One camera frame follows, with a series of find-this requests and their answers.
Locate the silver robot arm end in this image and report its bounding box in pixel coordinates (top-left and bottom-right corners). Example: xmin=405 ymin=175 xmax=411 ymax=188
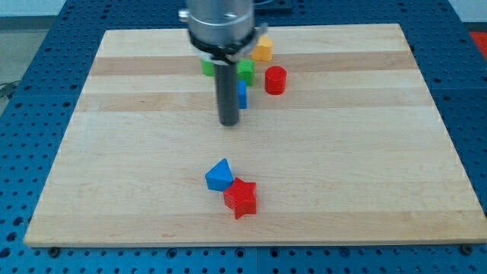
xmin=177 ymin=0 xmax=267 ymax=51

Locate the blue cube block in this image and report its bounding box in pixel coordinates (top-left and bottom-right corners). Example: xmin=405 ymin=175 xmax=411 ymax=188
xmin=237 ymin=80 xmax=248 ymax=109

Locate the blue triangle block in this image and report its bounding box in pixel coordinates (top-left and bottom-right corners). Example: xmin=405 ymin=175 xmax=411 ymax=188
xmin=205 ymin=158 xmax=234 ymax=191

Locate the red star block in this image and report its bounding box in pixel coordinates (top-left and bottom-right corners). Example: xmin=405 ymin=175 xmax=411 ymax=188
xmin=223 ymin=177 xmax=257 ymax=219

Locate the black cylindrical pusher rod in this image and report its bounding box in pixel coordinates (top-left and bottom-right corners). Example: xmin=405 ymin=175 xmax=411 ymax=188
xmin=213 ymin=63 xmax=240 ymax=126

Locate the red cylinder block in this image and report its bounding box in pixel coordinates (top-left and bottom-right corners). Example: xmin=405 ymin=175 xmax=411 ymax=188
xmin=264 ymin=65 xmax=288 ymax=95

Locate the green block right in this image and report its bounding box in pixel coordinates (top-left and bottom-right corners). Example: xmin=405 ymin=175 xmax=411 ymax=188
xmin=237 ymin=59 xmax=255 ymax=86

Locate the green block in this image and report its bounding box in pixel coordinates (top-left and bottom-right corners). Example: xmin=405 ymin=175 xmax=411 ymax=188
xmin=201 ymin=59 xmax=215 ymax=77
xmin=237 ymin=59 xmax=255 ymax=86

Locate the green block left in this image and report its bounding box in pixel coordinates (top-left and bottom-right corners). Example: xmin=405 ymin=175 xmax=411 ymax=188
xmin=201 ymin=59 xmax=215 ymax=77

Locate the yellow heart block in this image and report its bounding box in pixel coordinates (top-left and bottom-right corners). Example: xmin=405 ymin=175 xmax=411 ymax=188
xmin=251 ymin=36 xmax=273 ymax=62

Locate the wooden board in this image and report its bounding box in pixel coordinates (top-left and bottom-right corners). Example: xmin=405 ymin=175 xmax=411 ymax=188
xmin=24 ymin=24 xmax=486 ymax=247

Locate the black cable tie band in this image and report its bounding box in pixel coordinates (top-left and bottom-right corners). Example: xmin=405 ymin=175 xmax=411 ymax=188
xmin=188 ymin=23 xmax=269 ymax=64

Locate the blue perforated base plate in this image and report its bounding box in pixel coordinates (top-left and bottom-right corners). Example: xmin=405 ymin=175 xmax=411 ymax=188
xmin=1 ymin=1 xmax=486 ymax=273

